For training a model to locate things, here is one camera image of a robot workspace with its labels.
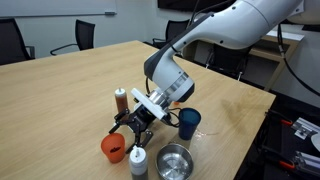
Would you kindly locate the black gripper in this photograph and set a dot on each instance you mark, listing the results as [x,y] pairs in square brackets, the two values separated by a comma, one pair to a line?
[139,121]

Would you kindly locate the orange plastic cup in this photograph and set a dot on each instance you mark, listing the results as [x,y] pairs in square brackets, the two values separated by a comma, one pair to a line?
[113,146]

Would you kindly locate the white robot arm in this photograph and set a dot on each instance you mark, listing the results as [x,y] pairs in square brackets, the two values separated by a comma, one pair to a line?
[239,26]

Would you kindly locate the blue plastic cup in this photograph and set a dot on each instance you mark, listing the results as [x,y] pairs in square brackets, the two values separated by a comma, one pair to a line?
[189,120]

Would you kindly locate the silver metal pot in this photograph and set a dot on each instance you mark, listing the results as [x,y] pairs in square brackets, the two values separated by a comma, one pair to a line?
[174,162]

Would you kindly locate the brown sauce squeeze bottle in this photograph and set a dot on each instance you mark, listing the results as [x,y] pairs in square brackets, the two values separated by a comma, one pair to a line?
[121,99]

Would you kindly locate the dark sauce squeeze bottle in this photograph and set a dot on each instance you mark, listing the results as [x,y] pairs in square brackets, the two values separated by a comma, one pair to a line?
[138,163]

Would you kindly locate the black office chair corner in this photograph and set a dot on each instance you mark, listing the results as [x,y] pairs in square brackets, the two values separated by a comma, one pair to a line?
[173,29]

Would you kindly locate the black office chair centre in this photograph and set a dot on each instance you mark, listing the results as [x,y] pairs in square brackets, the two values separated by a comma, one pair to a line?
[84,34]

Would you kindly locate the black office chair by shelf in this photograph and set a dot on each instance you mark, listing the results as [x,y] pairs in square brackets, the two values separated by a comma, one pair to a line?
[229,62]

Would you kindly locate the black office chair left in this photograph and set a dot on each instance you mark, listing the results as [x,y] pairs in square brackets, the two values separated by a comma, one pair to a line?
[12,46]

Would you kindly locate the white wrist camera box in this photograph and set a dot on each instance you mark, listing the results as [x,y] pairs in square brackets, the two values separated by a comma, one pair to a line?
[155,109]

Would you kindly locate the black wall screen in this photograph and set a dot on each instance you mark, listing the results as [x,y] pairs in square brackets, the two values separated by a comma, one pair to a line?
[195,5]

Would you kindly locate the orange handled clamp upper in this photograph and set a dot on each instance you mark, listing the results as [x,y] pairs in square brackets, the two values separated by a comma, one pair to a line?
[282,119]

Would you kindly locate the orange handled clamp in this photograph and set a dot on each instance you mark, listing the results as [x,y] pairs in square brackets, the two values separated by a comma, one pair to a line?
[277,158]
[282,119]

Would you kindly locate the wooden wall shelf unit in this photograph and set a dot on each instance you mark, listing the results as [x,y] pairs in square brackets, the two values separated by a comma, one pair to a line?
[266,47]

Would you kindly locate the orange handled clamp lower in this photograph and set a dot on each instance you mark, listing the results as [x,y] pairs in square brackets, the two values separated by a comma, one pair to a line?
[277,158]

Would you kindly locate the aluminium bracket parts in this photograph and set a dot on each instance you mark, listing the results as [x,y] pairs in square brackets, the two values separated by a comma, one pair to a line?
[304,128]

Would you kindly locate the white wall whiteboard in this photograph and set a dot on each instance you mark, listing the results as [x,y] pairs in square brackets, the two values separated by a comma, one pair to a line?
[39,8]

